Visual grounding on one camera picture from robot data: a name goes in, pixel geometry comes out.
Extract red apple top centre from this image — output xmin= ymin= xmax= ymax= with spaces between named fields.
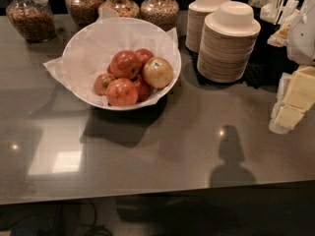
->
xmin=110 ymin=50 xmax=142 ymax=80

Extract stack paper bowls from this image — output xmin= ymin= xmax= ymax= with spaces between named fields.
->
xmin=197 ymin=1 xmax=261 ymax=84
xmin=185 ymin=0 xmax=227 ymax=53

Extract yellow-red apple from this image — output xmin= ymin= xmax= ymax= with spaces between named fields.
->
xmin=142 ymin=57 xmax=173 ymax=89

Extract glass jar far left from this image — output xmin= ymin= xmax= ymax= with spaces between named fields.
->
xmin=6 ymin=0 xmax=55 ymax=42

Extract red apple middle low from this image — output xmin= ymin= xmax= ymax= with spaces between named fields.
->
xmin=133 ymin=75 xmax=151 ymax=102

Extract black rubber mat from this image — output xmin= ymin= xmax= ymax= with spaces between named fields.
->
xmin=188 ymin=3 xmax=299 ymax=90

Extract rear stack paper bowls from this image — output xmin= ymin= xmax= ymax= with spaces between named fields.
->
xmin=185 ymin=0 xmax=227 ymax=53

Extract front stack paper bowls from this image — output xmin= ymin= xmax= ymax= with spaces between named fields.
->
xmin=197 ymin=1 xmax=261 ymax=84

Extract white paper liner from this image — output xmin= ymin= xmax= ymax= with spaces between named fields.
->
xmin=42 ymin=7 xmax=180 ymax=109

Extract white plastic cutlery pile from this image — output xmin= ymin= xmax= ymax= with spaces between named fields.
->
xmin=248 ymin=0 xmax=298 ymax=25

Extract red apple front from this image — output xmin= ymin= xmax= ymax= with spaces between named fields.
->
xmin=106 ymin=78 xmax=138 ymax=106

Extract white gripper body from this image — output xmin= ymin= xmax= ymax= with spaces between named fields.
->
xmin=286 ymin=0 xmax=315 ymax=66

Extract red apple back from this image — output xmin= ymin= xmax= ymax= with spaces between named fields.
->
xmin=135 ymin=48 xmax=154 ymax=66

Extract small red apple left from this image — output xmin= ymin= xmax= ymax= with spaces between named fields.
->
xmin=94 ymin=73 xmax=115 ymax=95

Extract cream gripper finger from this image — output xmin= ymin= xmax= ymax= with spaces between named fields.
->
xmin=267 ymin=23 xmax=290 ymax=47
xmin=269 ymin=65 xmax=315 ymax=135

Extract white bowl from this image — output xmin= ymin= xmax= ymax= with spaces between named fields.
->
xmin=61 ymin=17 xmax=182 ymax=112

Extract glass jar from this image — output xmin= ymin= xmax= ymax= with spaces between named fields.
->
xmin=140 ymin=0 xmax=179 ymax=31
xmin=65 ymin=0 xmax=103 ymax=29
xmin=6 ymin=0 xmax=55 ymax=42
xmin=98 ymin=0 xmax=140 ymax=18

